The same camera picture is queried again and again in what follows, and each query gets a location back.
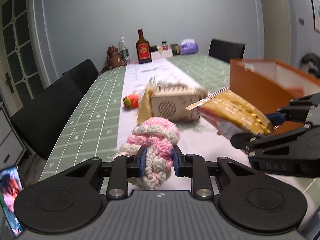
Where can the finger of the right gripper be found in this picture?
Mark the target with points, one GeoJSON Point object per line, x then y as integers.
{"type": "Point", "coordinates": [302, 142]}
{"type": "Point", "coordinates": [302, 110]}

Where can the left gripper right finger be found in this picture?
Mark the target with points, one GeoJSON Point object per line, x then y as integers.
{"type": "Point", "coordinates": [194, 167]}

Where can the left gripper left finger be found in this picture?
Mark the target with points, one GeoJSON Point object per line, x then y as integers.
{"type": "Point", "coordinates": [123, 168]}

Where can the yellow snack packet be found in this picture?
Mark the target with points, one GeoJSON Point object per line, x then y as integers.
{"type": "Point", "coordinates": [230, 114]}

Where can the pink white knitted toy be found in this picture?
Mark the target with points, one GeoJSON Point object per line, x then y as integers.
{"type": "Point", "coordinates": [159, 136]}

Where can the orange crochet strawberry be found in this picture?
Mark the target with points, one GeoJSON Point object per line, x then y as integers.
{"type": "Point", "coordinates": [131, 101]}

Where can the orange storage box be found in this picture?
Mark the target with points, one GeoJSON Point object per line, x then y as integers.
{"type": "Point", "coordinates": [269, 85]}

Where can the dark jacket on sofa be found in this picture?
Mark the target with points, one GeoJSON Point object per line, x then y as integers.
{"type": "Point", "coordinates": [310, 63]}

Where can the wooden speaker box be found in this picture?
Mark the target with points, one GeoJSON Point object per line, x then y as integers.
{"type": "Point", "coordinates": [169, 100]}

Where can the beige interior door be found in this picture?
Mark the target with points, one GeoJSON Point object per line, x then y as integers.
{"type": "Point", "coordinates": [277, 30]}

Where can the black chair right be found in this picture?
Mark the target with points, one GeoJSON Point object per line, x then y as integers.
{"type": "Point", "coordinates": [225, 51]}

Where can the black chair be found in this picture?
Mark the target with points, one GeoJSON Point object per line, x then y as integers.
{"type": "Point", "coordinates": [40, 122]}
{"type": "Point", "coordinates": [225, 51]}
{"type": "Point", "coordinates": [84, 75]}

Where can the black chair near left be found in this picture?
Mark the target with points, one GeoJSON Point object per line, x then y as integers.
{"type": "Point", "coordinates": [40, 122]}

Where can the black chair far left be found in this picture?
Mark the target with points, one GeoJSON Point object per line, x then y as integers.
{"type": "Point", "coordinates": [84, 75]}

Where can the brown bear plush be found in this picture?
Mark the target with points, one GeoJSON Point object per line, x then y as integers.
{"type": "Point", "coordinates": [114, 59]}

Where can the framed picture right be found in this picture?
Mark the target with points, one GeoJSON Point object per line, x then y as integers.
{"type": "Point", "coordinates": [316, 16]}

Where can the clear water bottle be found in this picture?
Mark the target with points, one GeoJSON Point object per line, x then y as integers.
{"type": "Point", "coordinates": [124, 50]}

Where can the white cabinet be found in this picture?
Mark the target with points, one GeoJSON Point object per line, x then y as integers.
{"type": "Point", "coordinates": [12, 148]}

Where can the white box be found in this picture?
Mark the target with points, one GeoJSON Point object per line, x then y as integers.
{"type": "Point", "coordinates": [156, 55]}

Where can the smartphone with lit screen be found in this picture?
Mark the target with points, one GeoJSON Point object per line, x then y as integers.
{"type": "Point", "coordinates": [11, 186]}

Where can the purple tissue pack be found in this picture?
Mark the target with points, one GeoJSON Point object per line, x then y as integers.
{"type": "Point", "coordinates": [189, 46]}

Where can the dark glass jar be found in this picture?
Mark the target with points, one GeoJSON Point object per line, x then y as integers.
{"type": "Point", "coordinates": [175, 49]}

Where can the brown liquor bottle red label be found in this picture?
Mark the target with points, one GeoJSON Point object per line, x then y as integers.
{"type": "Point", "coordinates": [143, 49]}

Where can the black jar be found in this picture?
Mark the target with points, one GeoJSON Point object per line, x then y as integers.
{"type": "Point", "coordinates": [153, 48]}

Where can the glass panel door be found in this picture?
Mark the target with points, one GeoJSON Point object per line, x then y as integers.
{"type": "Point", "coordinates": [21, 77]}

